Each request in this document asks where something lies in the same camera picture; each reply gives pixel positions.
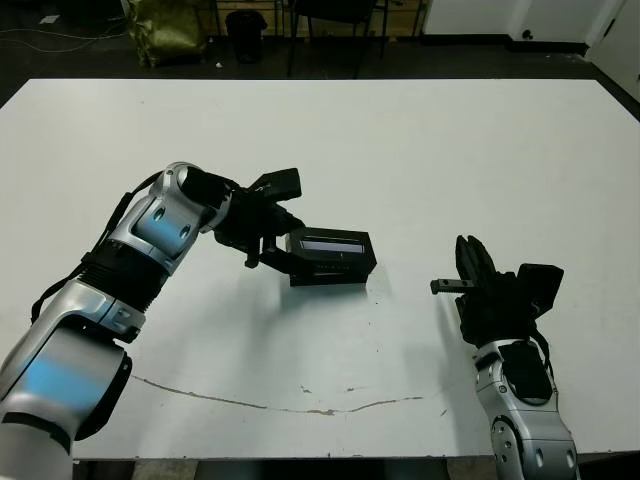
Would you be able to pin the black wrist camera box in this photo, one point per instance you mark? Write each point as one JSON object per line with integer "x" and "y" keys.
{"x": 280, "y": 184}
{"x": 542, "y": 287}

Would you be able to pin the white door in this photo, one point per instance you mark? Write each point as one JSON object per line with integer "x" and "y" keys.
{"x": 620, "y": 35}

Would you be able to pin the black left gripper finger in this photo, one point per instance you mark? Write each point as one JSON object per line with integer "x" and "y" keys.
{"x": 277, "y": 261}
{"x": 295, "y": 223}

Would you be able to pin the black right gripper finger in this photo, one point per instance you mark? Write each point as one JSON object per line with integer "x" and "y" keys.
{"x": 466, "y": 260}
{"x": 484, "y": 262}

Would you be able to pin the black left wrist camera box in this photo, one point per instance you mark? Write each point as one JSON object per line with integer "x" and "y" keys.
{"x": 280, "y": 184}

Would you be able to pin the black trash bin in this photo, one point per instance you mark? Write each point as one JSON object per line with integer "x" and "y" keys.
{"x": 245, "y": 36}

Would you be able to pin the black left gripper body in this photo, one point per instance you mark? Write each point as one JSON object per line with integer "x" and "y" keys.
{"x": 245, "y": 220}

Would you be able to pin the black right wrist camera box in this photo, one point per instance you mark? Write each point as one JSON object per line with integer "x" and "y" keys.
{"x": 542, "y": 287}

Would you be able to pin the black box lid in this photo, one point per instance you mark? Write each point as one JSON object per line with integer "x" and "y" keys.
{"x": 332, "y": 250}

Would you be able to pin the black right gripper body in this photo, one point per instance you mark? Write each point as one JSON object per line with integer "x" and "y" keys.
{"x": 495, "y": 312}

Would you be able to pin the white paper sheet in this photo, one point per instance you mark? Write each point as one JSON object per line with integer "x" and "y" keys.
{"x": 49, "y": 19}

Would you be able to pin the black box base white inlay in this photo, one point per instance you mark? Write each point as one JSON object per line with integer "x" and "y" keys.
{"x": 330, "y": 279}

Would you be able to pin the black mesh office chair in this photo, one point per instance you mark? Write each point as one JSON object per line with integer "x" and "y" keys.
{"x": 325, "y": 10}

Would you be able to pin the yellow-green plastic bag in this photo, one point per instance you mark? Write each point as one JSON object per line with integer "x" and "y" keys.
{"x": 165, "y": 30}

